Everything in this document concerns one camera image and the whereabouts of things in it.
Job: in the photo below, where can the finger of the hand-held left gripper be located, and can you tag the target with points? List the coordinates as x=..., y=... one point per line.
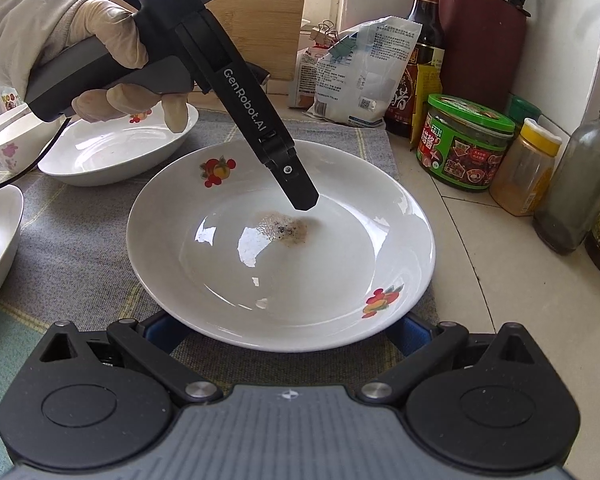
x=295, y=180

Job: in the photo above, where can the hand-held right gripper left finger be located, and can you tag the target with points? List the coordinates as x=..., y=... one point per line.
x=157, y=332

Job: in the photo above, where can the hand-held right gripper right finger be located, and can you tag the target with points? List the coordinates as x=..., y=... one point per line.
x=417, y=335

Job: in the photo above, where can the round white plate fruit print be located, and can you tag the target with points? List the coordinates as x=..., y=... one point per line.
x=240, y=270

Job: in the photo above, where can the person's left forearm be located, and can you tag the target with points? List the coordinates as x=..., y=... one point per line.
x=20, y=25

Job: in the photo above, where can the person's left hand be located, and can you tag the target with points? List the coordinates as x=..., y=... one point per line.
x=125, y=35

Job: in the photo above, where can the wooden cutting board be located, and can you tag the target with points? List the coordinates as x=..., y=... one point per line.
x=285, y=20

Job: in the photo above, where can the red white food bag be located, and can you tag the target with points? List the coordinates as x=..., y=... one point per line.
x=302, y=75

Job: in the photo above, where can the grey teal plaid cloth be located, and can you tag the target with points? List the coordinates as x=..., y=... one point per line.
x=80, y=240

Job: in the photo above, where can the white printed plastic bag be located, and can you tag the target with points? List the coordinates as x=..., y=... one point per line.
x=360, y=75

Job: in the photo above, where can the green binder clip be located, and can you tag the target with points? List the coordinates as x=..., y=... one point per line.
x=344, y=47

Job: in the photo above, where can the green lid sauce jar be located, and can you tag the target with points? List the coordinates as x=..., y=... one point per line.
x=460, y=150

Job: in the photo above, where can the yellow lid spice jar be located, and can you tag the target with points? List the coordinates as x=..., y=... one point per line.
x=525, y=175

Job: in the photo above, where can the dark soy sauce bottle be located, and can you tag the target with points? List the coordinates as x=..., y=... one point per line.
x=425, y=30

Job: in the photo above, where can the clear grey glass bottle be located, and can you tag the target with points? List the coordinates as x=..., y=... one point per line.
x=575, y=185

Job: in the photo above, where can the dark red knife block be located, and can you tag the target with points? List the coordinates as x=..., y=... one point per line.
x=480, y=50

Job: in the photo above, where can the small teal lid jar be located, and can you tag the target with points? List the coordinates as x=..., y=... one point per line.
x=522, y=110

